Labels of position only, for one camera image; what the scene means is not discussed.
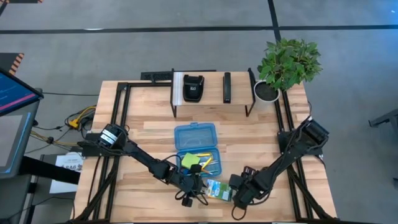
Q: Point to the black aluminium frame rail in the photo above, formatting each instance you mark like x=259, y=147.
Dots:
x=287, y=115
x=119, y=102

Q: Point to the green sticky note pad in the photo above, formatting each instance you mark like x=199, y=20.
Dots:
x=190, y=160

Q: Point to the white printed paper sheet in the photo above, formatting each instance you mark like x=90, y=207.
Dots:
x=66, y=161

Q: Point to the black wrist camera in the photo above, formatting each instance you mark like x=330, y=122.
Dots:
x=187, y=202
x=236, y=181

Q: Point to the green yellow crayon box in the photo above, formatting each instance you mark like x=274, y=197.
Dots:
x=219, y=190

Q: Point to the green leafy plant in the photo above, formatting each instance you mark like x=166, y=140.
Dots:
x=289, y=62

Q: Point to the black power strip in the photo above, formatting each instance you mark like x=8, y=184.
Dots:
x=155, y=76

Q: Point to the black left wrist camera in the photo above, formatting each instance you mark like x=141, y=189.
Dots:
x=187, y=202

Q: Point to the screen with blue display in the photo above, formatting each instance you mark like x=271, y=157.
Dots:
x=14, y=93

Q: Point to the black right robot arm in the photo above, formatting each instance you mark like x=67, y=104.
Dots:
x=289, y=152

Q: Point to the black hole punch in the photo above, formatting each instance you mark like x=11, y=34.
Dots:
x=193, y=88

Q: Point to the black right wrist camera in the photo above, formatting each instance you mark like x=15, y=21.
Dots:
x=236, y=181

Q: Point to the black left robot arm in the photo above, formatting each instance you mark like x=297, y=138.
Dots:
x=140, y=154

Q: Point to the blue plastic pencil case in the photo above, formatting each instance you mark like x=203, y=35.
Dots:
x=194, y=137

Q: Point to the white plant pot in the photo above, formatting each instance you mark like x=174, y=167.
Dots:
x=266, y=92

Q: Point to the orange pencil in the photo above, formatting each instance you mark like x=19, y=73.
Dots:
x=207, y=171

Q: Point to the wooden riser shelf black legs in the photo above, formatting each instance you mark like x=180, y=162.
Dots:
x=211, y=90

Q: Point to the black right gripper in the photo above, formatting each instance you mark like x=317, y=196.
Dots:
x=245, y=196

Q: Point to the black stapler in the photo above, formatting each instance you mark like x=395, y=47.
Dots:
x=227, y=87

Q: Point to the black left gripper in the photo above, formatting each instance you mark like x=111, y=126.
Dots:
x=191, y=185

